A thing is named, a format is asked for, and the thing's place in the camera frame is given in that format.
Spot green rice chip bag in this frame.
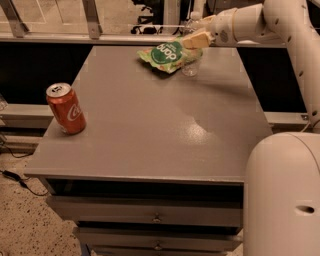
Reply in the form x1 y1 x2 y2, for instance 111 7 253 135
137 37 203 74

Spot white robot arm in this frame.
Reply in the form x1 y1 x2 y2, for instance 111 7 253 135
182 0 320 256

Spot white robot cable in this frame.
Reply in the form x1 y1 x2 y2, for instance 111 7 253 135
299 119 320 133

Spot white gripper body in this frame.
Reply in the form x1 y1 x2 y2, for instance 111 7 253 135
210 8 237 46

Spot red coca-cola can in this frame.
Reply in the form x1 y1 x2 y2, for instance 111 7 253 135
46 83 86 135

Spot top grey drawer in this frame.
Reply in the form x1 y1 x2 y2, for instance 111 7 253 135
47 196 242 227

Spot grey drawer cabinet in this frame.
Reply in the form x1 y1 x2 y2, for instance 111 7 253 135
26 46 271 256

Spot grey drawer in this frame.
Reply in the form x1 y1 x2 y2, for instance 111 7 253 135
47 196 242 227
74 228 242 252

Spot clear plastic water bottle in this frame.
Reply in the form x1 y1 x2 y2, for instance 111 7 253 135
181 11 202 77

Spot black floor cable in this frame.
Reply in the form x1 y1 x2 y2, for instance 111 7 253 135
0 169 50 198

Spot metal railing frame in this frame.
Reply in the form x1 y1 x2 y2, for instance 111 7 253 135
0 0 288 48

